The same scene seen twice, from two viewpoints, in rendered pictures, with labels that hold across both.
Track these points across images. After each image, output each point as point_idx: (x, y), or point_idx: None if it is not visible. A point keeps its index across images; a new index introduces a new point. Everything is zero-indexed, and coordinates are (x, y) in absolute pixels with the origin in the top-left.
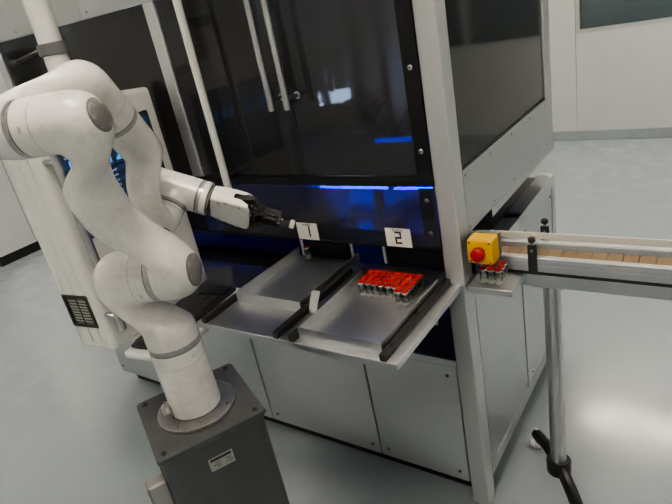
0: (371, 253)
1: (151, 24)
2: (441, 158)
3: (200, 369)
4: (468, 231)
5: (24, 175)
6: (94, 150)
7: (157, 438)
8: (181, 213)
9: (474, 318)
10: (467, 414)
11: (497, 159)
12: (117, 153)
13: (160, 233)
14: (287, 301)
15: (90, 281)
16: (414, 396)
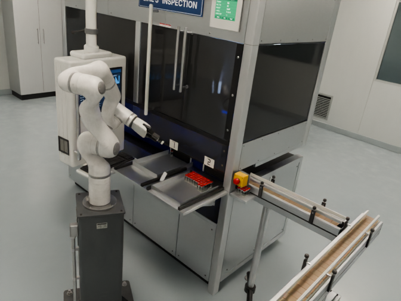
0: (198, 164)
1: (136, 31)
2: (234, 136)
3: (105, 187)
4: (238, 169)
5: None
6: (95, 99)
7: (80, 208)
8: (119, 123)
9: (230, 208)
10: (215, 249)
11: (265, 143)
12: None
13: (108, 131)
14: (152, 172)
15: (73, 134)
16: (196, 234)
